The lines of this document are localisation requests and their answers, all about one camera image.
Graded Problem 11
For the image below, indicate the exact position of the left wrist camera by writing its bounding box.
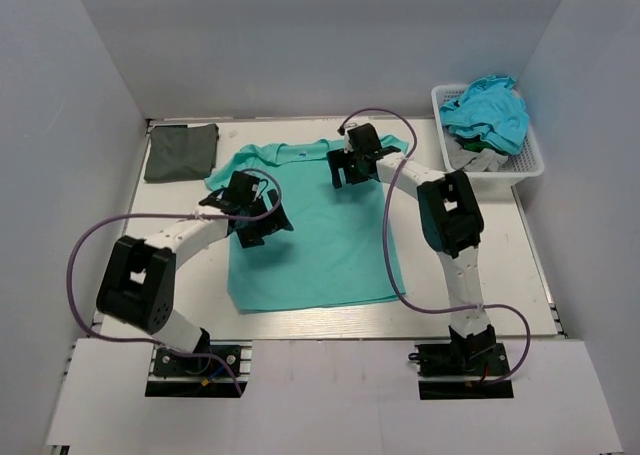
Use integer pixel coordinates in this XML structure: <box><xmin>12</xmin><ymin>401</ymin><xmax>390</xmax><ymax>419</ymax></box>
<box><xmin>198</xmin><ymin>171</ymin><xmax>267</xmax><ymax>217</ymax></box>

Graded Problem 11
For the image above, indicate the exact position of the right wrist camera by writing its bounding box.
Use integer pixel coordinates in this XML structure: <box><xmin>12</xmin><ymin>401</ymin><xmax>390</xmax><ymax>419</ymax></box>
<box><xmin>338</xmin><ymin>122</ymin><xmax>400</xmax><ymax>160</ymax></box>

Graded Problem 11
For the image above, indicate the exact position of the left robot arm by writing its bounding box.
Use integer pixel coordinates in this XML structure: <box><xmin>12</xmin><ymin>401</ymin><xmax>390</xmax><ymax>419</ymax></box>
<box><xmin>97</xmin><ymin>189</ymin><xmax>293</xmax><ymax>374</ymax></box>

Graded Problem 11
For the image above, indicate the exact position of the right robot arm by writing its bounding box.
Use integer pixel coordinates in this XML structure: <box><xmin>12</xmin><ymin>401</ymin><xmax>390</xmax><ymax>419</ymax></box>
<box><xmin>327</xmin><ymin>147</ymin><xmax>496</xmax><ymax>374</ymax></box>

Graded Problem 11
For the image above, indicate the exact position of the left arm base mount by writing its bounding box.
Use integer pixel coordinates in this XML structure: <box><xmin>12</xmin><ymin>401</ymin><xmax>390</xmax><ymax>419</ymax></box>
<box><xmin>145</xmin><ymin>342</ymin><xmax>252</xmax><ymax>399</ymax></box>

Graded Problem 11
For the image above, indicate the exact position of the folded dark green t shirt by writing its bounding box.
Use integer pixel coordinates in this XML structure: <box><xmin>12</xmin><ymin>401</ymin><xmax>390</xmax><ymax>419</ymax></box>
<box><xmin>143</xmin><ymin>124</ymin><xmax>219</xmax><ymax>184</ymax></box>

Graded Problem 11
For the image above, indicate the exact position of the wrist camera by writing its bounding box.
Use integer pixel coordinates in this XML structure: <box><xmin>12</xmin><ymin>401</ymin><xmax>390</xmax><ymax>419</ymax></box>
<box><xmin>198</xmin><ymin>171</ymin><xmax>267</xmax><ymax>217</ymax></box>
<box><xmin>338</xmin><ymin>122</ymin><xmax>400</xmax><ymax>160</ymax></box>

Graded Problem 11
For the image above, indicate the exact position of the green cloth in basket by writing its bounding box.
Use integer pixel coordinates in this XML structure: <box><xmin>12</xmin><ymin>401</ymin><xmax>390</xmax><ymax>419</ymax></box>
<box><xmin>459</xmin><ymin>139</ymin><xmax>494</xmax><ymax>153</ymax></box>

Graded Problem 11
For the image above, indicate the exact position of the light blue t shirt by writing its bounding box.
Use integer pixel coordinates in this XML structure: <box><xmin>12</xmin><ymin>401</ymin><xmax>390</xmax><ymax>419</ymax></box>
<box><xmin>439</xmin><ymin>75</ymin><xmax>529</xmax><ymax>155</ymax></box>

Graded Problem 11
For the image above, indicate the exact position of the white plastic basket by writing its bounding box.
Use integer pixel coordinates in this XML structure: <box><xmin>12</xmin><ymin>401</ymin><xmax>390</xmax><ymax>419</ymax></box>
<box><xmin>431</xmin><ymin>84</ymin><xmax>544</xmax><ymax>185</ymax></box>

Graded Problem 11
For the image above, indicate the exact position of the grey cloth in basket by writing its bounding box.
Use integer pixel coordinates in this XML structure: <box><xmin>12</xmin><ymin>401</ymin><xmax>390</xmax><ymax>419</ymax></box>
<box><xmin>445</xmin><ymin>137</ymin><xmax>508</xmax><ymax>172</ymax></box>

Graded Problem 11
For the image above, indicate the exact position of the teal t shirt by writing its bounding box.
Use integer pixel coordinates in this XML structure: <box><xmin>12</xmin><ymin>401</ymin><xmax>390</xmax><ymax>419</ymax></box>
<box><xmin>205</xmin><ymin>139</ymin><xmax>404</xmax><ymax>312</ymax></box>

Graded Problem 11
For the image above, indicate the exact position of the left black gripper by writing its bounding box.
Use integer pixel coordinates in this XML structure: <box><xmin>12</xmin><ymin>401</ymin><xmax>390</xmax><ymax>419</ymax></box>
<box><xmin>237</xmin><ymin>189</ymin><xmax>292</xmax><ymax>249</ymax></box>

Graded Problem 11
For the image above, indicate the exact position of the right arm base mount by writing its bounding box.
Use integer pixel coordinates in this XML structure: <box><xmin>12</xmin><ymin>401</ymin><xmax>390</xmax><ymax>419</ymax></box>
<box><xmin>408</xmin><ymin>343</ymin><xmax>514</xmax><ymax>401</ymax></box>

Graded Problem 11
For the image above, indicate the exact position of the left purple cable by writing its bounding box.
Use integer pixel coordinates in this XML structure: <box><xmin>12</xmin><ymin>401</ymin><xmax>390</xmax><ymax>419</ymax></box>
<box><xmin>67</xmin><ymin>167</ymin><xmax>282</xmax><ymax>396</ymax></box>

